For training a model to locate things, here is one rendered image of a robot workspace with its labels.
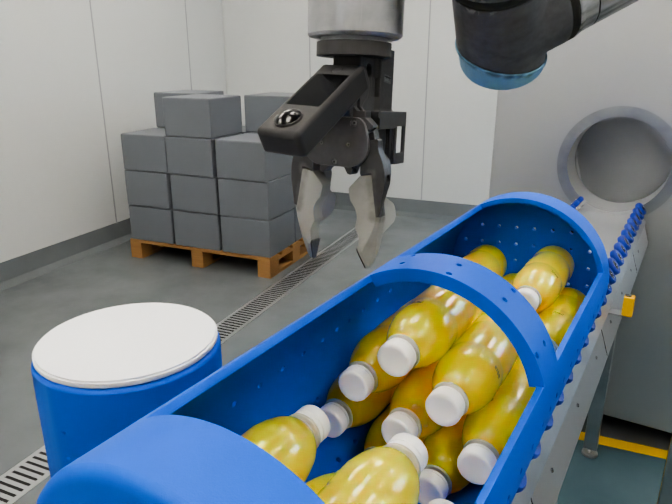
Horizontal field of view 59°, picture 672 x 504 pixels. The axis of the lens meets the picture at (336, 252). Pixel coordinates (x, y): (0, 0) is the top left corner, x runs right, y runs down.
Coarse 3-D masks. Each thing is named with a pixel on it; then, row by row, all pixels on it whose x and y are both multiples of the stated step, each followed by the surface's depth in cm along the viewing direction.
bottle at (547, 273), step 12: (540, 252) 101; (552, 252) 99; (564, 252) 101; (528, 264) 95; (540, 264) 93; (552, 264) 94; (564, 264) 97; (516, 276) 93; (528, 276) 90; (540, 276) 90; (552, 276) 91; (564, 276) 95; (516, 288) 91; (540, 288) 89; (552, 288) 90; (540, 300) 88; (552, 300) 90
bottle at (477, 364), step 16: (480, 320) 75; (464, 336) 71; (480, 336) 70; (496, 336) 70; (448, 352) 67; (464, 352) 66; (480, 352) 66; (496, 352) 68; (512, 352) 71; (448, 368) 64; (464, 368) 64; (480, 368) 64; (496, 368) 66; (432, 384) 66; (448, 384) 63; (464, 384) 63; (480, 384) 63; (496, 384) 65; (464, 400) 62; (480, 400) 63
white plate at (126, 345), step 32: (96, 320) 100; (128, 320) 100; (160, 320) 100; (192, 320) 100; (64, 352) 89; (96, 352) 89; (128, 352) 89; (160, 352) 89; (192, 352) 89; (64, 384) 82; (96, 384) 81; (128, 384) 82
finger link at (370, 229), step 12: (360, 180) 56; (360, 192) 56; (372, 192) 55; (360, 204) 56; (372, 204) 56; (384, 204) 59; (360, 216) 56; (372, 216) 56; (384, 216) 57; (360, 228) 57; (372, 228) 56; (384, 228) 59; (360, 240) 57; (372, 240) 57; (360, 252) 57; (372, 252) 57
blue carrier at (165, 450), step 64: (512, 192) 105; (448, 256) 70; (512, 256) 108; (576, 256) 102; (320, 320) 70; (512, 320) 62; (576, 320) 78; (256, 384) 64; (320, 384) 76; (128, 448) 37; (192, 448) 36; (256, 448) 37; (320, 448) 73; (512, 448) 53
